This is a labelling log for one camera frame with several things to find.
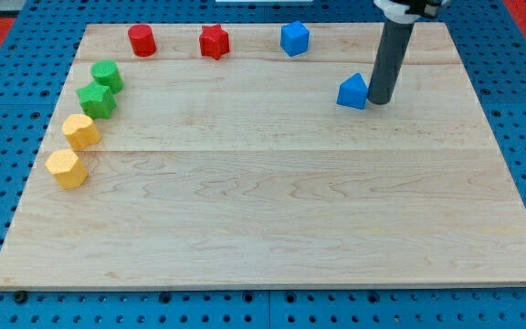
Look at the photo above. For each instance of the wooden board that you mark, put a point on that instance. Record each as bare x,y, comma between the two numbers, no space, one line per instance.
244,173

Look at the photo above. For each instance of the red cylinder block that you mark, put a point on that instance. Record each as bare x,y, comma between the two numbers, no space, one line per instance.
142,40

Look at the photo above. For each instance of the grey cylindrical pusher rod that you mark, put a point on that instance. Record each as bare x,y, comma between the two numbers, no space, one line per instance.
388,61

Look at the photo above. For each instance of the red star block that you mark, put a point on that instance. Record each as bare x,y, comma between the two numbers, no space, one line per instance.
214,42

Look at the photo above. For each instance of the white rod mount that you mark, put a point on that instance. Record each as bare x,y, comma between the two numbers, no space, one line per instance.
409,11

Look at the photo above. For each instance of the blue cube block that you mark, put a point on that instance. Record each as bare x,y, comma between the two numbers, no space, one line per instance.
294,38

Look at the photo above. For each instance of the green star block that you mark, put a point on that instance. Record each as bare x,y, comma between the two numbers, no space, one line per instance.
96,100

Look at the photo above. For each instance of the green cylinder block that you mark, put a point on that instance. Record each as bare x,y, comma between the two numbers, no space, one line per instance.
106,73

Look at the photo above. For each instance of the blue triangle block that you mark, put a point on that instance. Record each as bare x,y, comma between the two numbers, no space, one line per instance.
353,92

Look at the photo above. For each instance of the yellow hexagon block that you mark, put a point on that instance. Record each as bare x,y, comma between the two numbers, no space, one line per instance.
67,168

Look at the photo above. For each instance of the yellow heart block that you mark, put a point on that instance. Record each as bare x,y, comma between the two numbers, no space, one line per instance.
80,131

